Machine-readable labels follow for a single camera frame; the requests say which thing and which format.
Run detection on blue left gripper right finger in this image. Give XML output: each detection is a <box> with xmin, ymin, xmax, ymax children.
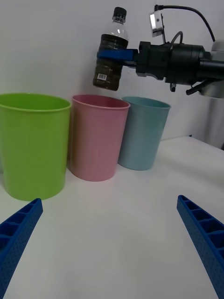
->
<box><xmin>176</xmin><ymin>195</ymin><xmax>224</xmax><ymax>299</ymax></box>

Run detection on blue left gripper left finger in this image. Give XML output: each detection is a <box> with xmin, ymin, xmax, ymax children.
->
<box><xmin>0</xmin><ymin>198</ymin><xmax>44</xmax><ymax>299</ymax></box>

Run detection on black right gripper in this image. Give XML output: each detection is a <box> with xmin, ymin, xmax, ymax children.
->
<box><xmin>97</xmin><ymin>41</ymin><xmax>174</xmax><ymax>83</ymax></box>

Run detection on dark drink plastic bottle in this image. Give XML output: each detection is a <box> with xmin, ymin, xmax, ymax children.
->
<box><xmin>92</xmin><ymin>7</ymin><xmax>130</xmax><ymax>92</ymax></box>

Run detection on pale blue plastic bin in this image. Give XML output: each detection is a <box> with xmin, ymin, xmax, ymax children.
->
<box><xmin>118</xmin><ymin>96</ymin><xmax>171</xmax><ymax>171</ymax></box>

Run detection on pink plastic bin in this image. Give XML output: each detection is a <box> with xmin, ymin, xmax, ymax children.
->
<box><xmin>69</xmin><ymin>94</ymin><xmax>131</xmax><ymax>182</ymax></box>

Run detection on green plastic bin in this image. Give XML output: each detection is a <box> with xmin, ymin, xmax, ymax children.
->
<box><xmin>0</xmin><ymin>93</ymin><xmax>72</xmax><ymax>201</ymax></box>

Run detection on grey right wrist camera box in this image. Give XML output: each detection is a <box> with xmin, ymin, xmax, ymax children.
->
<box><xmin>149</xmin><ymin>4</ymin><xmax>166</xmax><ymax>38</ymax></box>

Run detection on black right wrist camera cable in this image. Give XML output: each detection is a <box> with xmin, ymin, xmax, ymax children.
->
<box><xmin>157</xmin><ymin>5</ymin><xmax>217</xmax><ymax>43</ymax></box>

